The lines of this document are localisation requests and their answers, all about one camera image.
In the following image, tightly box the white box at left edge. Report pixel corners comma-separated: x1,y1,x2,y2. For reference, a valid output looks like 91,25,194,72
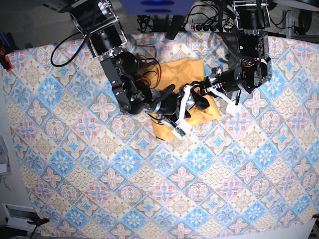
0,135,11,176

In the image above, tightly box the white wrist camera bracket left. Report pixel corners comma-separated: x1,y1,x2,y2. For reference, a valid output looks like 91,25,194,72
202,86,241,117

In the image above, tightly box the black clamp at table top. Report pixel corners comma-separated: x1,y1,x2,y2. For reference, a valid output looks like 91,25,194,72
165,15,185,40

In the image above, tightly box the orange black clamp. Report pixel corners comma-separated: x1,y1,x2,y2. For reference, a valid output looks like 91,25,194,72
27,218,50,227
0,32,17,72

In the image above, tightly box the patterned blue tile tablecloth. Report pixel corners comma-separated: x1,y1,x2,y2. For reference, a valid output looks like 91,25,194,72
1,37,319,239

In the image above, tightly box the yellow T-shirt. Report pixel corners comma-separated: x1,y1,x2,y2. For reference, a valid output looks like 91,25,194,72
138,59,221,140

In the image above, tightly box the white rail lower left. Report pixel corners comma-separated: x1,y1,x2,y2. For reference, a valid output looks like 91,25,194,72
2,203,38,232

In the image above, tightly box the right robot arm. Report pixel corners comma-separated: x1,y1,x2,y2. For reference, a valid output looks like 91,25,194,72
44,0,195,122

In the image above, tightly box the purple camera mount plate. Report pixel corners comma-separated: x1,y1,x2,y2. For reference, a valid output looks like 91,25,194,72
120,0,195,15

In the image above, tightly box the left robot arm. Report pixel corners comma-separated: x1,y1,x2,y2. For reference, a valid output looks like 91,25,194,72
185,0,272,103

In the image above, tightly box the orange black clamp lower left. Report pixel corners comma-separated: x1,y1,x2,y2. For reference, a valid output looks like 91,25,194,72
27,218,50,227

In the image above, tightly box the white power strip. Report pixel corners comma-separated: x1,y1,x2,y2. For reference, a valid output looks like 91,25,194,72
184,22,234,33

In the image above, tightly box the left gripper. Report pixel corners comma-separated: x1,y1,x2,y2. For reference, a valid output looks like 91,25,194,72
190,66,246,110

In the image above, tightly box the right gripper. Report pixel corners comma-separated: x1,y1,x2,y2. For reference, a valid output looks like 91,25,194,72
148,84,194,120

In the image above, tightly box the orange black clamp upper left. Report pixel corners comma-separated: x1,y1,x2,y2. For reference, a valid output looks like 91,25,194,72
0,32,17,72

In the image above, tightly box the white wrist camera bracket right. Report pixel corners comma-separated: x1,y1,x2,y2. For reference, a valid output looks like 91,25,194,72
156,89,191,139

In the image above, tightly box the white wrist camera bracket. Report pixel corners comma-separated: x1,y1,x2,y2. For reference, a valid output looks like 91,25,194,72
202,86,241,117
156,89,191,139

